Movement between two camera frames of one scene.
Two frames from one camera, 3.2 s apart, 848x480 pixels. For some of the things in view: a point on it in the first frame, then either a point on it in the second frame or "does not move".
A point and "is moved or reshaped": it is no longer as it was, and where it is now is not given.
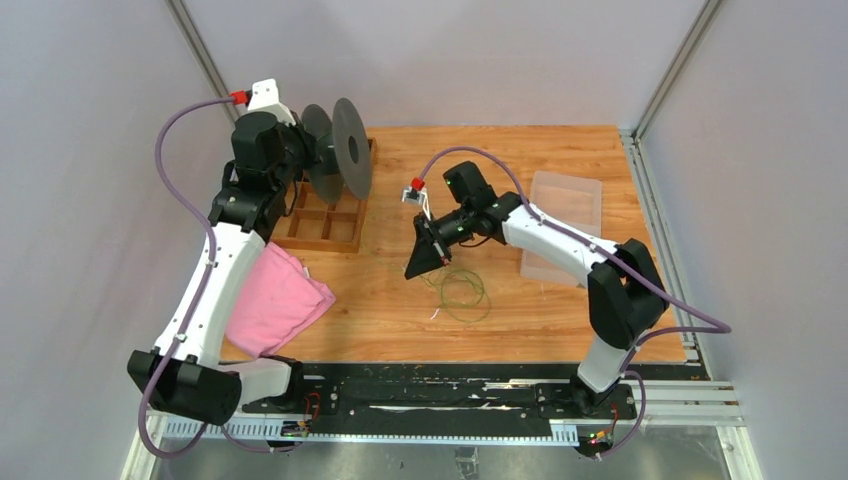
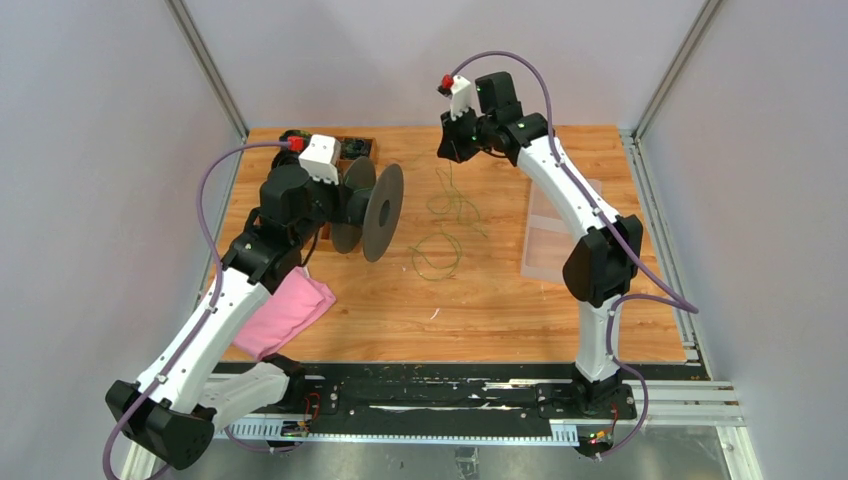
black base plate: x=446 y=392 does not move
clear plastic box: x=573 y=202 does not move
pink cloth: x=281 y=299 does not move
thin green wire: x=444 y=282 is moved or reshaped
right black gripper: x=430 y=251 to x=451 y=147
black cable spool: x=344 y=151 to x=375 y=207
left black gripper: x=306 y=140 to x=341 y=200
